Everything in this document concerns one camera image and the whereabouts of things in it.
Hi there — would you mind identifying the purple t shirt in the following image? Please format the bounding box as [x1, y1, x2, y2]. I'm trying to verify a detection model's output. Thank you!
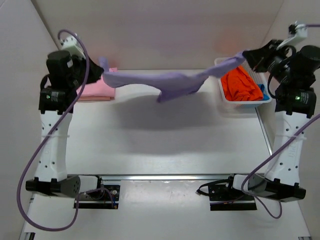
[102, 52, 245, 103]

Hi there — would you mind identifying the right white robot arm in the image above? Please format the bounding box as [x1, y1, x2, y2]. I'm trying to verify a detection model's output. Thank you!
[230, 39, 320, 202]

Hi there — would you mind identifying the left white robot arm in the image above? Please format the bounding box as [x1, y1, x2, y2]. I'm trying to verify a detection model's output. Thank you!
[25, 50, 104, 198]

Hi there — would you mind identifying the white plastic basket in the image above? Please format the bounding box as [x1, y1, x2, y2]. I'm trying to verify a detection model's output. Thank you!
[218, 61, 272, 109]

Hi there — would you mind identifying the folded pink t shirt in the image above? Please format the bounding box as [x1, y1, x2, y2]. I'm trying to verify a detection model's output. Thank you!
[78, 75, 116, 102]

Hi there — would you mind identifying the orange t shirt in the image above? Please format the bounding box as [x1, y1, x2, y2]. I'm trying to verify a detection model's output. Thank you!
[220, 66, 263, 102]

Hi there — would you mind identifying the blue t shirt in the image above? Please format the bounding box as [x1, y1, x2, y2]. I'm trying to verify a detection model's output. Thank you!
[258, 84, 270, 101]

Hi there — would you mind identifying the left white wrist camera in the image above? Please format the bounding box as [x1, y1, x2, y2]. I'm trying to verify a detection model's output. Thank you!
[59, 35, 86, 59]

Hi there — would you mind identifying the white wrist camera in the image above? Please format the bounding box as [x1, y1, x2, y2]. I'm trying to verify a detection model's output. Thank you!
[59, 35, 86, 59]
[276, 21, 308, 50]

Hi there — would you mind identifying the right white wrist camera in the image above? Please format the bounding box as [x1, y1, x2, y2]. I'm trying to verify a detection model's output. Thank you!
[276, 21, 308, 50]

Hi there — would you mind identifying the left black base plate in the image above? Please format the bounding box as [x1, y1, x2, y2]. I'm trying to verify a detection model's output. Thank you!
[78, 184, 121, 210]

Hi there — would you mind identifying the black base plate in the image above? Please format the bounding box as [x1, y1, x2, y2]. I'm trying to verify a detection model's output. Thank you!
[78, 184, 121, 210]
[196, 179, 257, 211]

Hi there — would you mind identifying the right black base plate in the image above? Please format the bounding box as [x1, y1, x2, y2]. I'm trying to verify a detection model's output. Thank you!
[196, 179, 257, 211]

